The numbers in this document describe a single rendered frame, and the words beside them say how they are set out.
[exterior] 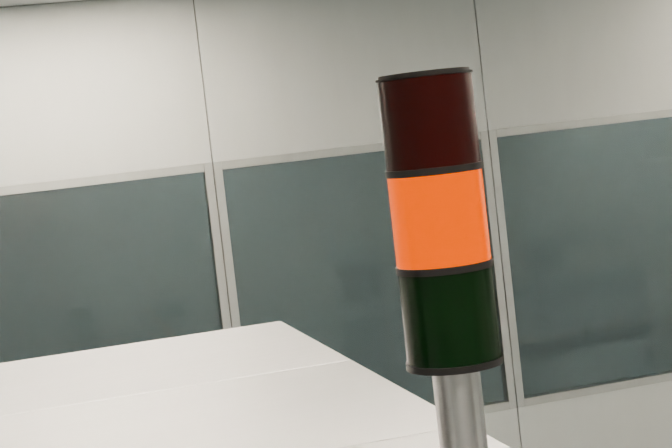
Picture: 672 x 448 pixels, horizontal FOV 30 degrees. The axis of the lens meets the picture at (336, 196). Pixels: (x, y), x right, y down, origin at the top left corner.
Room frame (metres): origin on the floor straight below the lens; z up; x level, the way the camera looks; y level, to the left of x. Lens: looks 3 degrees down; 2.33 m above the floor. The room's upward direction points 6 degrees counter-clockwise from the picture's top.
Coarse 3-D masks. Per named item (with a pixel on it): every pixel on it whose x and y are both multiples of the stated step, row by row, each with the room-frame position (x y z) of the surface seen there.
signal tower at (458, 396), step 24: (408, 72) 0.62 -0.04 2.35; (432, 72) 0.62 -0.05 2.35; (456, 72) 0.63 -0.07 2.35; (432, 168) 0.62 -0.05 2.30; (456, 168) 0.62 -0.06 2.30; (480, 168) 0.63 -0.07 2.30; (480, 264) 0.62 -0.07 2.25; (456, 384) 0.63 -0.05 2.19; (480, 384) 0.64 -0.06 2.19; (456, 408) 0.63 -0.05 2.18; (480, 408) 0.64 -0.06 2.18; (456, 432) 0.63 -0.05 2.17; (480, 432) 0.63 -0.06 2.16
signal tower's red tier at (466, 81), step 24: (384, 96) 0.63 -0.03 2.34; (408, 96) 0.62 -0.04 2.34; (432, 96) 0.62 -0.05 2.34; (456, 96) 0.62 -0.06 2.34; (384, 120) 0.63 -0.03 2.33; (408, 120) 0.62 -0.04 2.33; (432, 120) 0.62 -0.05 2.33; (456, 120) 0.62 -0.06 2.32; (384, 144) 0.64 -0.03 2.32; (408, 144) 0.62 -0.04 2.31; (432, 144) 0.62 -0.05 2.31; (456, 144) 0.62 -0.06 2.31; (408, 168) 0.62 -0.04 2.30
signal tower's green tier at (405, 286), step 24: (408, 288) 0.63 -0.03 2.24; (432, 288) 0.62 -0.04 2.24; (456, 288) 0.62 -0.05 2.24; (480, 288) 0.62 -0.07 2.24; (408, 312) 0.63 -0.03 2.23; (432, 312) 0.62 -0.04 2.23; (456, 312) 0.62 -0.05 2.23; (480, 312) 0.62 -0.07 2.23; (408, 336) 0.63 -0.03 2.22; (432, 336) 0.62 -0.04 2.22; (456, 336) 0.62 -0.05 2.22; (480, 336) 0.62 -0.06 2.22; (408, 360) 0.64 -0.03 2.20; (432, 360) 0.62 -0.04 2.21; (456, 360) 0.62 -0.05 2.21; (480, 360) 0.62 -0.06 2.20
